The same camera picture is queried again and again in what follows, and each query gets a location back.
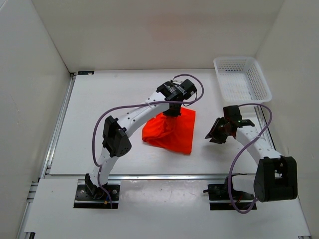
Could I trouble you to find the orange shorts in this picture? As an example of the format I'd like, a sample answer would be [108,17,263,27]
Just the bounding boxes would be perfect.
[142,108,196,155]

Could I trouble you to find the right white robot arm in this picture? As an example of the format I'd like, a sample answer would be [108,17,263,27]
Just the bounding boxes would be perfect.
[206,105,298,202]

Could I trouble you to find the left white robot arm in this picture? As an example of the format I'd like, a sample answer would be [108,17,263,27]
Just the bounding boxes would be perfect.
[85,79,202,199]

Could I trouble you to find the aluminium table rail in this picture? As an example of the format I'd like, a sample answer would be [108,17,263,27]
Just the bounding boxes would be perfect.
[109,174,232,181]

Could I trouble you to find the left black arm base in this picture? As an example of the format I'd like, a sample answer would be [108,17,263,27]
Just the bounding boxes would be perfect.
[73,180,120,210]

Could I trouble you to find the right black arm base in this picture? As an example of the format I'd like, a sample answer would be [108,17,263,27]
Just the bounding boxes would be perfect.
[202,177,254,211]

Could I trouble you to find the white plastic basket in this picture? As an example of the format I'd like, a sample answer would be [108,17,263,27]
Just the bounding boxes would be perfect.
[213,56,272,105]

